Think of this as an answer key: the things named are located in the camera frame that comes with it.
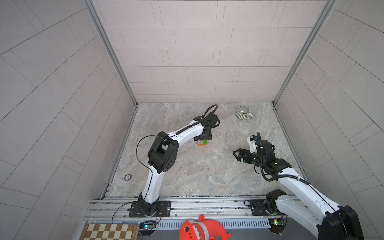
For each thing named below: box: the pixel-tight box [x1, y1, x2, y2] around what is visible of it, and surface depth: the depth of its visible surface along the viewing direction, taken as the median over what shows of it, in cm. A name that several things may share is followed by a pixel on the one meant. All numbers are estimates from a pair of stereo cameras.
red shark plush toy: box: [179, 214, 231, 240], surface depth 62 cm
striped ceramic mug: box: [235, 105, 254, 120], surface depth 104 cm
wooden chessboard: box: [79, 223, 138, 240], surface depth 64 cm
